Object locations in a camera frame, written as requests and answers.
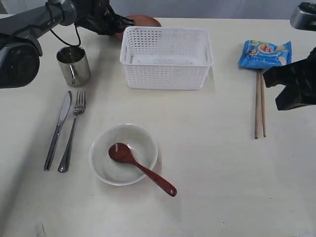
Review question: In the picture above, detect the blue chips bag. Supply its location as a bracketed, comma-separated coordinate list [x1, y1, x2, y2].
[238, 40, 292, 70]

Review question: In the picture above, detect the wooden chopstick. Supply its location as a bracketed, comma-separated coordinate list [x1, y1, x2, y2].
[254, 71, 260, 139]
[259, 71, 267, 137]

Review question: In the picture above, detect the brown wooden spoon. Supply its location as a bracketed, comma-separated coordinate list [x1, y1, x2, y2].
[108, 143, 177, 197]

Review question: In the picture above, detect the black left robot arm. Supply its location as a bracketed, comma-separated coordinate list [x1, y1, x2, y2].
[0, 0, 316, 111]

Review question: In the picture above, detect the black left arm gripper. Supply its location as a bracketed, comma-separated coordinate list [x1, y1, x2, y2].
[74, 0, 135, 36]

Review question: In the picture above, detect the grey ceramic bowl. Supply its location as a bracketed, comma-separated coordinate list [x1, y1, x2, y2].
[89, 123, 158, 186]

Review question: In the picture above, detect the brown wooden plate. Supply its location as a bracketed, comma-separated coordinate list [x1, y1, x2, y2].
[126, 15, 161, 27]

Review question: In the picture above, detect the silver table knife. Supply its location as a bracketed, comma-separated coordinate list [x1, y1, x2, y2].
[43, 91, 72, 171]

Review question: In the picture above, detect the white plastic woven basket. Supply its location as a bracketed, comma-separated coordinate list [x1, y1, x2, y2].
[119, 26, 214, 90]

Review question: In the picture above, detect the silver fork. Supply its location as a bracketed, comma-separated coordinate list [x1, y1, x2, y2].
[57, 89, 86, 173]

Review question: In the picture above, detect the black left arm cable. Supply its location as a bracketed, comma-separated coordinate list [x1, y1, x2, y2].
[46, 2, 82, 47]

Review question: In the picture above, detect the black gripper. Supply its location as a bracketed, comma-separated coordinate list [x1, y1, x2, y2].
[263, 49, 316, 111]

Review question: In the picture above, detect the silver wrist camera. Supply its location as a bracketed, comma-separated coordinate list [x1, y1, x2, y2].
[290, 2, 316, 32]

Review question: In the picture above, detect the stainless steel cup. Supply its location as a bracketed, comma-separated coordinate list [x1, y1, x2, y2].
[56, 46, 91, 86]

